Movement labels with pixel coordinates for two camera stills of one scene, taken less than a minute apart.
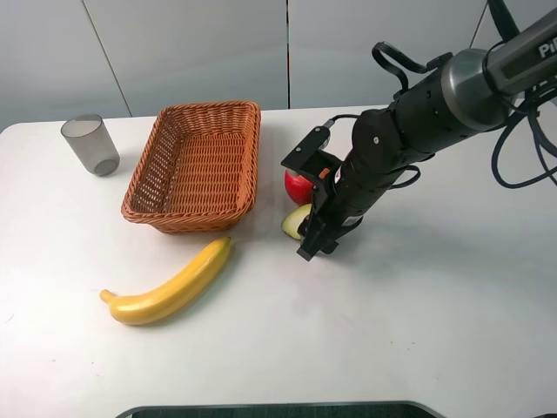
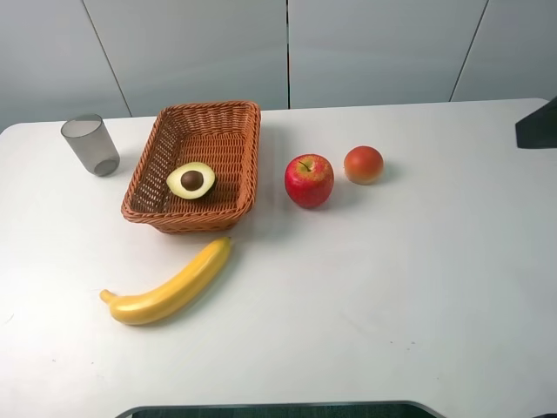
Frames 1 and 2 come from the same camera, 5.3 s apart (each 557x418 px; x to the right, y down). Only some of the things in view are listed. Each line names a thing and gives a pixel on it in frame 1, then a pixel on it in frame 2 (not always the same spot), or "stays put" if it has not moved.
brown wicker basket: x=197 y=171 stays put
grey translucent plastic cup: x=89 y=135 stays put
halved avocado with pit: x=292 y=219 to x=191 y=180
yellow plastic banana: x=173 y=292 stays put
